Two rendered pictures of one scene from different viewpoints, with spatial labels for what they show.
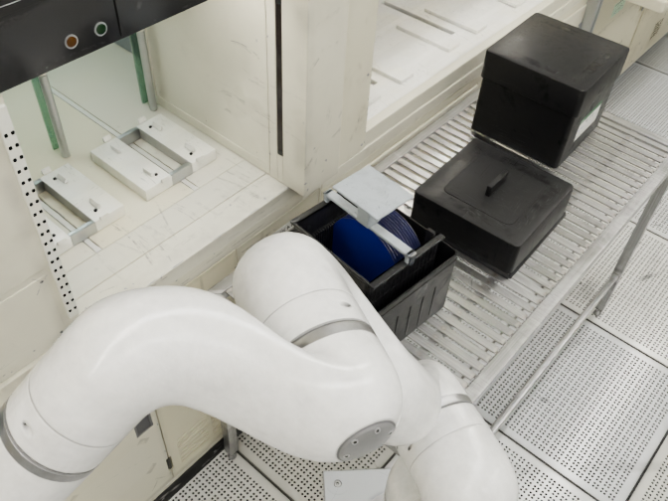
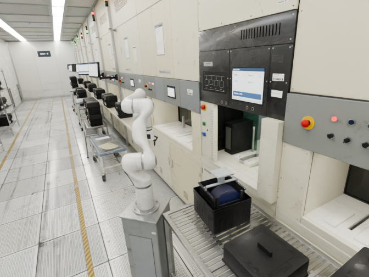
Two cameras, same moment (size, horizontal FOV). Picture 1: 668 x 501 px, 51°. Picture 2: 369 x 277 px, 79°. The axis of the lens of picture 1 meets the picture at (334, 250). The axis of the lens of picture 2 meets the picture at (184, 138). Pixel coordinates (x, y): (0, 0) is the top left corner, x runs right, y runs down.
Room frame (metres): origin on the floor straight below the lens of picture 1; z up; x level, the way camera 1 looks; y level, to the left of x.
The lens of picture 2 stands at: (1.29, -1.28, 1.76)
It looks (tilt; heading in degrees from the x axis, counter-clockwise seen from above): 20 degrees down; 114
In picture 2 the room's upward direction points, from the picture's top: 3 degrees counter-clockwise
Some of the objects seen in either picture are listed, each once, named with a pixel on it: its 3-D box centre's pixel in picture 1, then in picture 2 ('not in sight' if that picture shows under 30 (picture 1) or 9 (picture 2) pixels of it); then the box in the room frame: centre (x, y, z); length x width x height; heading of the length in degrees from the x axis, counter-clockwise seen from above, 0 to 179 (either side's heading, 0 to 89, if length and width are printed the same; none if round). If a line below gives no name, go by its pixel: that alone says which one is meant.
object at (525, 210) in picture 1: (492, 198); (263, 256); (1.28, -0.38, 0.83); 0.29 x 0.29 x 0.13; 53
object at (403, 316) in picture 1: (362, 274); (221, 203); (0.99, -0.06, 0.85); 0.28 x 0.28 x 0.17; 46
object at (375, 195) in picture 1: (364, 249); (221, 193); (0.99, -0.06, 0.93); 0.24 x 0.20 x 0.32; 46
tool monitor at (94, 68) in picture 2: not in sight; (103, 71); (-1.85, 2.16, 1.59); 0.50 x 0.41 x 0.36; 52
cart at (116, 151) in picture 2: not in sight; (109, 154); (-1.39, 1.48, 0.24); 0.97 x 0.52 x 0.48; 144
